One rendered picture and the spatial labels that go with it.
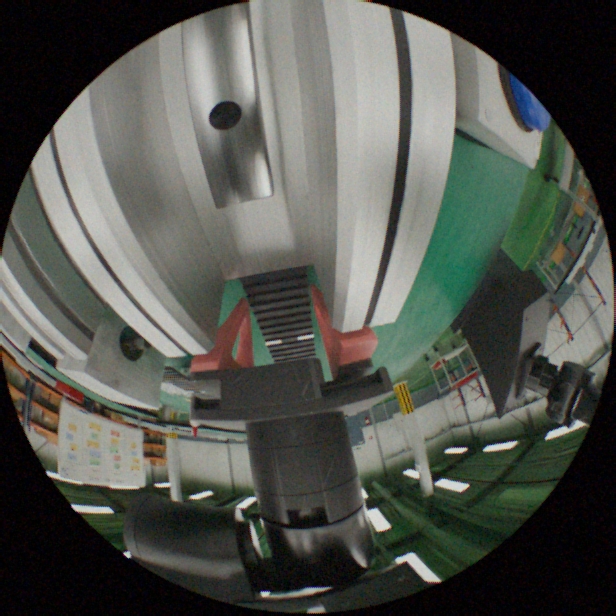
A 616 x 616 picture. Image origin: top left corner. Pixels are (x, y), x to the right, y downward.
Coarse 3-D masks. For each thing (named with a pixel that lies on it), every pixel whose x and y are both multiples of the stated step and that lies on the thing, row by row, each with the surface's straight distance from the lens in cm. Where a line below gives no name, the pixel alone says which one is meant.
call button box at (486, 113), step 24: (456, 48) 12; (456, 72) 12; (480, 72) 11; (504, 72) 13; (456, 96) 11; (480, 96) 10; (504, 96) 12; (456, 120) 11; (480, 120) 10; (504, 120) 12; (480, 144) 18; (504, 144) 13; (528, 144) 15
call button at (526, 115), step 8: (512, 80) 13; (512, 88) 12; (520, 88) 12; (520, 96) 12; (528, 96) 12; (520, 104) 13; (528, 104) 12; (536, 104) 13; (520, 112) 13; (528, 112) 13; (536, 112) 13; (544, 112) 14; (528, 120) 13; (536, 120) 13; (544, 120) 14; (536, 128) 13; (544, 128) 14
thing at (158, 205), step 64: (256, 0) 10; (320, 0) 5; (128, 64) 8; (192, 64) 7; (256, 64) 8; (320, 64) 5; (384, 64) 4; (448, 64) 5; (64, 128) 6; (128, 128) 6; (192, 128) 8; (256, 128) 6; (320, 128) 5; (384, 128) 4; (448, 128) 5; (64, 192) 6; (128, 192) 5; (192, 192) 8; (256, 192) 6; (320, 192) 5; (384, 192) 4; (128, 256) 5; (192, 256) 7; (256, 256) 9; (320, 256) 7; (384, 256) 5; (128, 320) 7; (192, 320) 6; (384, 320) 7
